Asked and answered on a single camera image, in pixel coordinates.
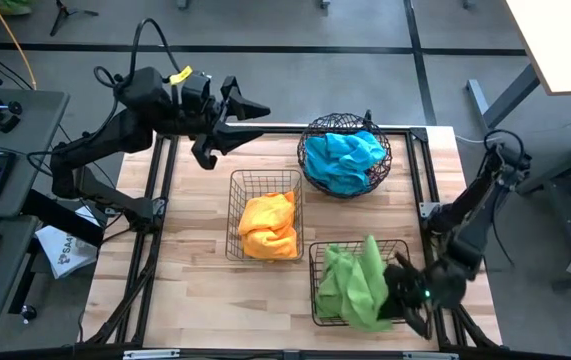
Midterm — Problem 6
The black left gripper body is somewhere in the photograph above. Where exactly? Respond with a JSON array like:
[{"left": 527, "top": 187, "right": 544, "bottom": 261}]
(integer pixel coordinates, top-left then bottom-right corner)
[{"left": 164, "top": 97, "right": 229, "bottom": 137}]

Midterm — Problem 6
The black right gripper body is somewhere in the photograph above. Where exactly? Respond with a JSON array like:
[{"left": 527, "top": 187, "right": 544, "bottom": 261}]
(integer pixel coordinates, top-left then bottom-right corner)
[{"left": 379, "top": 264, "right": 431, "bottom": 321}]

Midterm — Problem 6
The yellow microfiber towel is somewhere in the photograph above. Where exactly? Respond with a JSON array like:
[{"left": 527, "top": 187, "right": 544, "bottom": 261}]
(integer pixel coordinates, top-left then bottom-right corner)
[{"left": 237, "top": 191, "right": 296, "bottom": 237}]

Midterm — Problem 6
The yellow tape tag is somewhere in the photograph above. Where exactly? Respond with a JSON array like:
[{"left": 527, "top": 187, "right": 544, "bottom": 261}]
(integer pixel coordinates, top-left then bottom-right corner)
[{"left": 168, "top": 65, "right": 194, "bottom": 86}]

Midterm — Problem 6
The black metal beam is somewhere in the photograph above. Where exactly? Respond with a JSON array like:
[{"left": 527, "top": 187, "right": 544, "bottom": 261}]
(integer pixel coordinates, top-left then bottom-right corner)
[{"left": 22, "top": 188, "right": 105, "bottom": 247}]

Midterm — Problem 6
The grey side desk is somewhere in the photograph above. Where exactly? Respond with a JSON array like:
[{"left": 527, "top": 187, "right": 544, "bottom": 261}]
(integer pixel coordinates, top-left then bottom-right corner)
[{"left": 0, "top": 88, "right": 70, "bottom": 342}]

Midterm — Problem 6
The black tripod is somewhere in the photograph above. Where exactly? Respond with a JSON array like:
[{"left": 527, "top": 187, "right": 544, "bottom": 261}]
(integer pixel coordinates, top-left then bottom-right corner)
[{"left": 48, "top": 0, "right": 100, "bottom": 37}]

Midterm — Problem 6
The white printed paper bag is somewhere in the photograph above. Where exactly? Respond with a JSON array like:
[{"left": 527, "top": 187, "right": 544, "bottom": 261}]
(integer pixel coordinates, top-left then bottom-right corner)
[{"left": 34, "top": 205, "right": 99, "bottom": 280}]

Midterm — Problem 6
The grey table leg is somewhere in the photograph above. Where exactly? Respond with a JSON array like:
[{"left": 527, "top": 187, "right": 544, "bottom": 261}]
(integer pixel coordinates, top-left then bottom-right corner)
[{"left": 466, "top": 63, "right": 541, "bottom": 174}]

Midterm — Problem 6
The green cloth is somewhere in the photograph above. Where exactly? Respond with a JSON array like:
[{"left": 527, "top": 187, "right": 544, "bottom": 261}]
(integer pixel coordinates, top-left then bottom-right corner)
[{"left": 0, "top": 0, "right": 35, "bottom": 17}]

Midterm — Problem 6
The white table top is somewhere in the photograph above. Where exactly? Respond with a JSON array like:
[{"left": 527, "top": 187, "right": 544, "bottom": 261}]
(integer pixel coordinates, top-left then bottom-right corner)
[{"left": 503, "top": 0, "right": 571, "bottom": 96}]

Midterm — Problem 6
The silver metal bracket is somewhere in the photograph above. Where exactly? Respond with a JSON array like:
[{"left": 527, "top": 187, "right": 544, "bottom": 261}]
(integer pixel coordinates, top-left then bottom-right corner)
[
  {"left": 401, "top": 351, "right": 460, "bottom": 360},
  {"left": 122, "top": 349, "right": 182, "bottom": 360}
]

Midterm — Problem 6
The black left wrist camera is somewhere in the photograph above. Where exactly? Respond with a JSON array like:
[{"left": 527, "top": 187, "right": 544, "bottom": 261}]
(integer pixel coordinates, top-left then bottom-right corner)
[{"left": 180, "top": 71, "right": 212, "bottom": 115}]

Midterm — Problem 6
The dark rectangular wire basket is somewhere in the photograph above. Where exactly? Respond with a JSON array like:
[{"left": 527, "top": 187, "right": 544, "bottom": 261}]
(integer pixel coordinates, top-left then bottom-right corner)
[
  {"left": 225, "top": 168, "right": 305, "bottom": 263},
  {"left": 308, "top": 238, "right": 421, "bottom": 327}
]

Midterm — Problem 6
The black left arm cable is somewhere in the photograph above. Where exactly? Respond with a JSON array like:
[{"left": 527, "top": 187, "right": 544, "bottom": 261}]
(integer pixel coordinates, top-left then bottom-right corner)
[{"left": 93, "top": 17, "right": 182, "bottom": 89}]

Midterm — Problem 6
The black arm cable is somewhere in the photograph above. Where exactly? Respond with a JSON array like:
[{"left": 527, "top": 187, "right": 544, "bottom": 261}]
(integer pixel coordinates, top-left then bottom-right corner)
[
  {"left": 483, "top": 128, "right": 527, "bottom": 171},
  {"left": 93, "top": 17, "right": 182, "bottom": 89}
]

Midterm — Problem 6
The dark round wire basket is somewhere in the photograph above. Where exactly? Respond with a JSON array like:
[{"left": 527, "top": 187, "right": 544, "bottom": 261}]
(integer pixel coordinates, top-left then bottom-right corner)
[{"left": 296, "top": 112, "right": 394, "bottom": 200}]

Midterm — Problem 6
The black aluminium table frame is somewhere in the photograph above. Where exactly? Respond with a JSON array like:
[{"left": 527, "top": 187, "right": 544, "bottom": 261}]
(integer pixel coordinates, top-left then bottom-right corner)
[{"left": 84, "top": 122, "right": 501, "bottom": 352}]

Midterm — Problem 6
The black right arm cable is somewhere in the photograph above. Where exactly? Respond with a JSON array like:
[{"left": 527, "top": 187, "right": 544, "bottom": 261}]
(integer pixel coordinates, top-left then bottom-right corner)
[{"left": 483, "top": 128, "right": 527, "bottom": 171}]

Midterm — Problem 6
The yellow cable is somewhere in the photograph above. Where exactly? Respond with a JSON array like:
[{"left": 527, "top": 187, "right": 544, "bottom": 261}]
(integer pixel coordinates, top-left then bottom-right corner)
[{"left": 0, "top": 0, "right": 38, "bottom": 91}]

